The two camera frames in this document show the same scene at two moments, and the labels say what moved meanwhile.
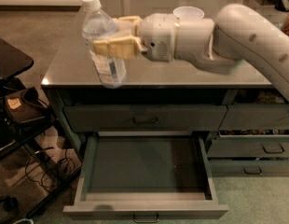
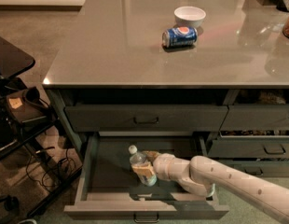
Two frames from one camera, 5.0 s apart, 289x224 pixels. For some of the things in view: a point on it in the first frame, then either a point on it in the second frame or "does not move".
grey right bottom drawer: x=252 y=167 does not move
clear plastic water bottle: x=97 y=24 → x=142 y=167
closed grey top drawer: x=143 y=118 does not move
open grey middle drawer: x=146 y=176 does not move
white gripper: x=158 y=36 → x=161 y=166
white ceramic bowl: x=188 y=12 does not move
